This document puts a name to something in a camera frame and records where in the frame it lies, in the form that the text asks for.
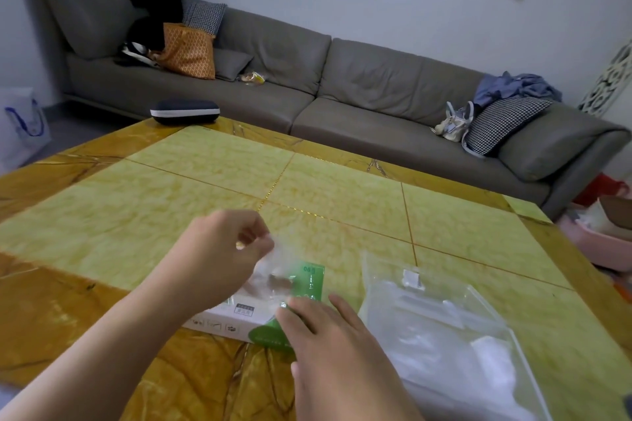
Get person's right hand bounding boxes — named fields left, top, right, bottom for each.
left=274, top=292, right=426, bottom=421

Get person's left hand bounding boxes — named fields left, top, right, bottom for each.
left=167, top=210, right=276, bottom=311

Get small clear plastic bag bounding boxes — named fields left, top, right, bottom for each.
left=236, top=233, right=299, bottom=300

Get green and white box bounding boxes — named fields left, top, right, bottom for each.
left=182, top=260, right=327, bottom=350

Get person's left forearm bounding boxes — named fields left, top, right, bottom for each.
left=0, top=263, right=198, bottom=421

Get large clear zip bag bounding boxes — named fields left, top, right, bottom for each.
left=357, top=252, right=554, bottom=421

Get black glasses case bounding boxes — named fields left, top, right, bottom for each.
left=149, top=98, right=221, bottom=127

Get small grey cushion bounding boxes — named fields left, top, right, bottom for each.
left=213, top=48, right=254, bottom=83

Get orange tote bag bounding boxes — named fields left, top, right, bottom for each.
left=152, top=22, right=217, bottom=80

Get white folded cloth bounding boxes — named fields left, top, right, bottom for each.
left=468, top=335, right=540, bottom=421

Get grey sofa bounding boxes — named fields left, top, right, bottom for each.
left=25, top=0, right=632, bottom=222

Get black and white bag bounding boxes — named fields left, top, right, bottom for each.
left=120, top=42, right=160, bottom=68

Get small houndstooth cushion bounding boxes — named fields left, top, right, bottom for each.
left=181, top=0, right=228, bottom=37

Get white handbag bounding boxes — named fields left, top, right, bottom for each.
left=431, top=100, right=476, bottom=143

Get black clothing pile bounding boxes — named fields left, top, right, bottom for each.
left=109, top=0, right=185, bottom=66

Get large houndstooth cushion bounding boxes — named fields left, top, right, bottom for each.
left=461, top=96, right=554, bottom=159

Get pink plastic basin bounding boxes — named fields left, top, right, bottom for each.
left=557, top=208, right=632, bottom=273

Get blue clothing pile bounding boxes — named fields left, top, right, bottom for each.
left=472, top=71, right=563, bottom=111

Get red plastic bag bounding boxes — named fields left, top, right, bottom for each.
left=572, top=172, right=631, bottom=210

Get white carved screen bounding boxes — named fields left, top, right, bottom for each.
left=578, top=40, right=632, bottom=119

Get white shopping bag blue handles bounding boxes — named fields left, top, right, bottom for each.
left=0, top=86, right=53, bottom=176

